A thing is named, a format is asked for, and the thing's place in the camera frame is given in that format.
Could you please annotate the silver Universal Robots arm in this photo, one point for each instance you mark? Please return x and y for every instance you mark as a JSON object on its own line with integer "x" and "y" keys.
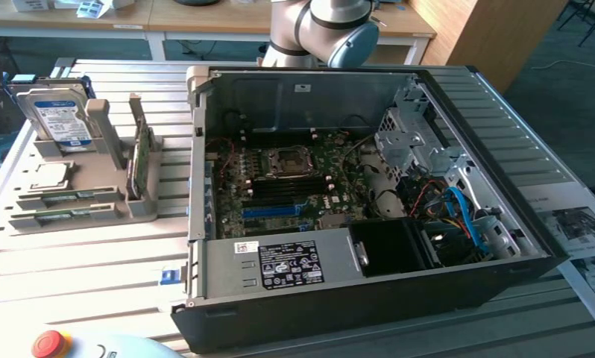
{"x": 321, "y": 28}

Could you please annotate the black RAM slot bank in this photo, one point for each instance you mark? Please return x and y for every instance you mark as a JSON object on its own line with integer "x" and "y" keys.
{"x": 288, "y": 187}

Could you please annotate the green RAM stick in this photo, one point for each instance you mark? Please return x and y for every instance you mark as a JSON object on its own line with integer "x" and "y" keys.
{"x": 61, "y": 215}
{"x": 65, "y": 196}

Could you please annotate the green motherboard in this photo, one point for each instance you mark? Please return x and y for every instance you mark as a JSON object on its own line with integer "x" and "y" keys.
{"x": 282, "y": 186}

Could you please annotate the blue expansion slot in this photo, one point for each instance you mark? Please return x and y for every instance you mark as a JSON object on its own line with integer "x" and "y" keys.
{"x": 268, "y": 212}

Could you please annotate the grey power supply unit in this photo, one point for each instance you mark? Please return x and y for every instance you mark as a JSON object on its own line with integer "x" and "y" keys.
{"x": 277, "y": 266}

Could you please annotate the black fan shroud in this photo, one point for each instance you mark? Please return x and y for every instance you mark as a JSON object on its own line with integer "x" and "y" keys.
{"x": 389, "y": 246}

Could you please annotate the silver metal disk bay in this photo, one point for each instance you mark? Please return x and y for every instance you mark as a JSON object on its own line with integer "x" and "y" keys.
{"x": 416, "y": 141}

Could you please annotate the green graphics card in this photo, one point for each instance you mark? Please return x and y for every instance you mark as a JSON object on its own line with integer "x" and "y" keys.
{"x": 138, "y": 164}

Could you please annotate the black open PC case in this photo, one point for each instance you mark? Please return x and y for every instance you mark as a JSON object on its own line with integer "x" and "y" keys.
{"x": 356, "y": 298}

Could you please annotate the blue plastic clip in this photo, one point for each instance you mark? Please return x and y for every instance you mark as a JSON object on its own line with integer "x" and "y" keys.
{"x": 170, "y": 277}

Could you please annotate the grey plastic parts rack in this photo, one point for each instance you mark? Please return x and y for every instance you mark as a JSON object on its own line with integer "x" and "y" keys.
{"x": 85, "y": 186}

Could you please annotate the silver CPU chip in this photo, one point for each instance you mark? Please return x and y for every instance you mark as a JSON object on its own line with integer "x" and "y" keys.
{"x": 50, "y": 175}

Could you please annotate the hard disk with blue label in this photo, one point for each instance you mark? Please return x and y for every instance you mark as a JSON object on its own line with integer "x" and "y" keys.
{"x": 61, "y": 119}

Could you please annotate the wooden cabinet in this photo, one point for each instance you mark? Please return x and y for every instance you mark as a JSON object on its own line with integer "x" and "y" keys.
{"x": 485, "y": 33}

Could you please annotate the printed instruction sheet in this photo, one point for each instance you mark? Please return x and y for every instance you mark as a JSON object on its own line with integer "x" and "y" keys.
{"x": 576, "y": 231}

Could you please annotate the red emergency stop button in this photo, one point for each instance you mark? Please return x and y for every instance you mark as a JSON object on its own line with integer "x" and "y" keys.
{"x": 85, "y": 345}

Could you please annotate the CPU socket with metal frame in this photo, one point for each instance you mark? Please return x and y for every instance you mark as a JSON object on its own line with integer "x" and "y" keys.
{"x": 284, "y": 159}

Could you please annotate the wooden workbench with white frame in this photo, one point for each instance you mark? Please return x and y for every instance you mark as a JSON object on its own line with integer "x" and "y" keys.
{"x": 188, "y": 22}

